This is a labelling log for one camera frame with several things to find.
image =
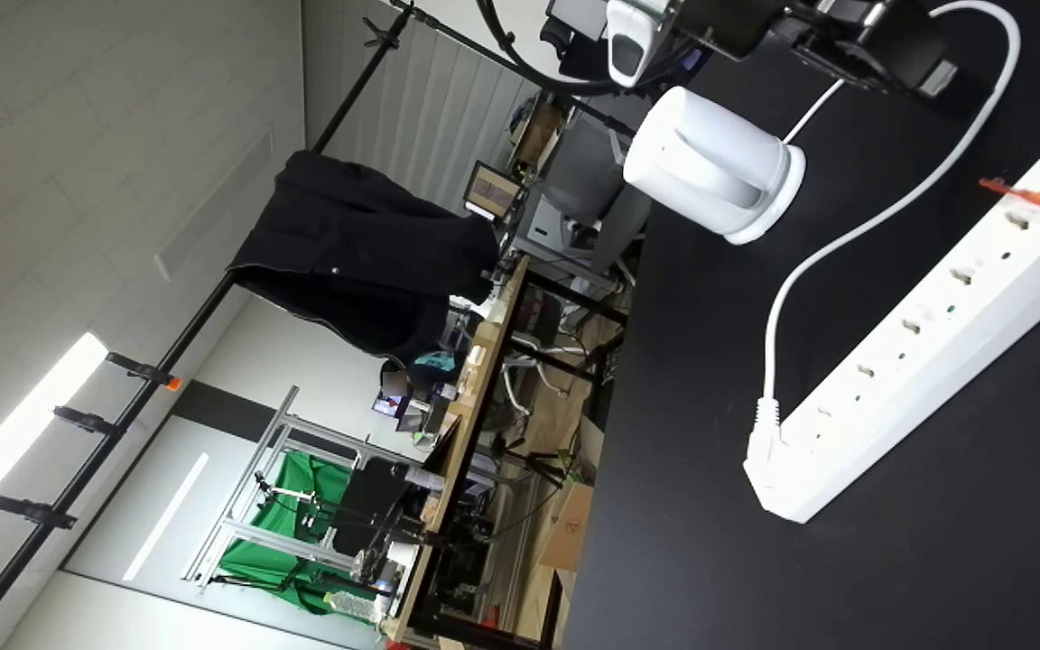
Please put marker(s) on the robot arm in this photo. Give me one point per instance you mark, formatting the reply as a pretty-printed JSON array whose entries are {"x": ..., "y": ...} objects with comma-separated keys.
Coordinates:
[{"x": 876, "y": 46}]

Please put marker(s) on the wooden workbench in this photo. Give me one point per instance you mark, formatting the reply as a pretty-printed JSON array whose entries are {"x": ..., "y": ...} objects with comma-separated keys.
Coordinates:
[{"x": 409, "y": 625}]

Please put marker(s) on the black cloth on pole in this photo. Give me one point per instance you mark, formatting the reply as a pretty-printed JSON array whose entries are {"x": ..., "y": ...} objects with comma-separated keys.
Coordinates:
[{"x": 357, "y": 254}]

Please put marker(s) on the cardboard box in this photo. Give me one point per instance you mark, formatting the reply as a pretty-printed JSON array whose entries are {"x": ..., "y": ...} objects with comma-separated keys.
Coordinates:
[{"x": 564, "y": 528}]

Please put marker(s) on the black office chair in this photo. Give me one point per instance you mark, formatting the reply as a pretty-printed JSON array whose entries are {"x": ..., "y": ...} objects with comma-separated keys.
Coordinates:
[{"x": 368, "y": 507}]

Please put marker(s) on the white kettle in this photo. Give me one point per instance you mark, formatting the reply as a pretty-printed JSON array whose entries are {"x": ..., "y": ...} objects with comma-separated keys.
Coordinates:
[{"x": 711, "y": 166}]

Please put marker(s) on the metal shelving rack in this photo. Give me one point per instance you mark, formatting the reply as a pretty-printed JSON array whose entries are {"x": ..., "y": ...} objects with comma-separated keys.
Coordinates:
[{"x": 373, "y": 579}]

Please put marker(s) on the white power strip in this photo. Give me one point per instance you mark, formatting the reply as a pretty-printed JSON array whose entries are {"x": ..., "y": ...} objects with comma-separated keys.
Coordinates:
[{"x": 954, "y": 322}]

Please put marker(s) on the black backdrop stand pole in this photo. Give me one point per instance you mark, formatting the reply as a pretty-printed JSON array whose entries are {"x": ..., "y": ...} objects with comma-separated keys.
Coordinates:
[{"x": 138, "y": 141}]

